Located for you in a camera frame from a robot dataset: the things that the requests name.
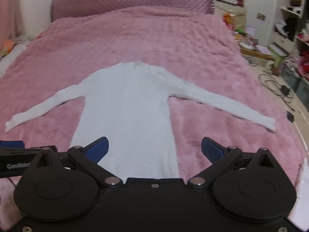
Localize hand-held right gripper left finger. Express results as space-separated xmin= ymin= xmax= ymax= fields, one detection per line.
xmin=23 ymin=136 xmax=124 ymax=189

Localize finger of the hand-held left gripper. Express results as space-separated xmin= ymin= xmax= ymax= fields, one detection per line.
xmin=0 ymin=140 xmax=25 ymax=148

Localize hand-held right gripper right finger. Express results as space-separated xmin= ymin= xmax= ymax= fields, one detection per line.
xmin=187 ymin=136 xmax=286 ymax=190

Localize white knit sweater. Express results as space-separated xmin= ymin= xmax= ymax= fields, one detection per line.
xmin=4 ymin=61 xmax=277 ymax=180

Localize white cloth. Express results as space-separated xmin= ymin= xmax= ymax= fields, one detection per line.
xmin=287 ymin=158 xmax=309 ymax=228

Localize low wooden table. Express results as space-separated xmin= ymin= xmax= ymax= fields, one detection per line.
xmin=239 ymin=41 xmax=276 ymax=61

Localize grey storage bins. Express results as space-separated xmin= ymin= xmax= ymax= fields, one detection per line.
xmin=282 ymin=65 xmax=309 ymax=103

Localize green storage box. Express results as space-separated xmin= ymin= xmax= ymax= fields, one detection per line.
xmin=269 ymin=44 xmax=288 ymax=68

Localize pink fluffy blanket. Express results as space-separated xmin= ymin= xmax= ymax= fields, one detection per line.
xmin=0 ymin=5 xmax=305 ymax=223

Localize red hanging decoration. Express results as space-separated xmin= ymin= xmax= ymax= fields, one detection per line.
xmin=223 ymin=13 xmax=234 ymax=30

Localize pink curtain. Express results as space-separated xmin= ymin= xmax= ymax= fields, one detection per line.
xmin=0 ymin=0 xmax=25 ymax=44

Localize beige nightstand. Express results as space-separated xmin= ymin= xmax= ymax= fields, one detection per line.
xmin=214 ymin=0 xmax=248 ymax=32

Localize pink quilted headboard cover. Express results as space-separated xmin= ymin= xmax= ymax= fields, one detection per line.
xmin=50 ymin=0 xmax=216 ymax=23

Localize white shelf unit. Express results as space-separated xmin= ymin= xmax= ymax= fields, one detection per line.
xmin=273 ymin=0 xmax=309 ymax=54

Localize black floor cables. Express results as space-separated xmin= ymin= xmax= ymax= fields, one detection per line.
xmin=258 ymin=72 xmax=296 ymax=105

